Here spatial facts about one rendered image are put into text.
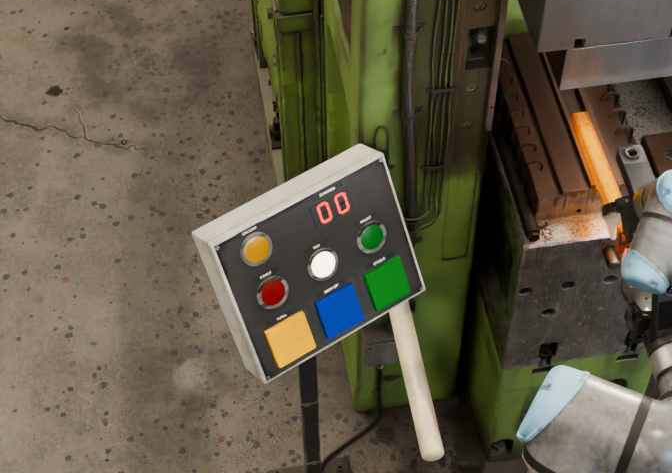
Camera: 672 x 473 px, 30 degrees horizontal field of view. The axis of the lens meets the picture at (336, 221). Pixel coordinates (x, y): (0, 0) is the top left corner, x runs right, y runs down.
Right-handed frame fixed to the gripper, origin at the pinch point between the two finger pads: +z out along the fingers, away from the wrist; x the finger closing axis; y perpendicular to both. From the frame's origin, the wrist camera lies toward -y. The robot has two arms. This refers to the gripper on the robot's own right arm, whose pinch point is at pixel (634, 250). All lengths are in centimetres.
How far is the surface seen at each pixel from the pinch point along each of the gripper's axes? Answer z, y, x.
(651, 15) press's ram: 16.3, -40.3, 1.2
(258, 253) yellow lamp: 0, -15, -65
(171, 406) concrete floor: 43, 100, -91
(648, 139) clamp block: 27.7, 3.5, 12.2
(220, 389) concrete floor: 46, 100, -78
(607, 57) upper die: 16.5, -32.0, -4.7
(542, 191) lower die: 18.8, 3.4, -11.1
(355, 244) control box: 4.4, -7.8, -48.8
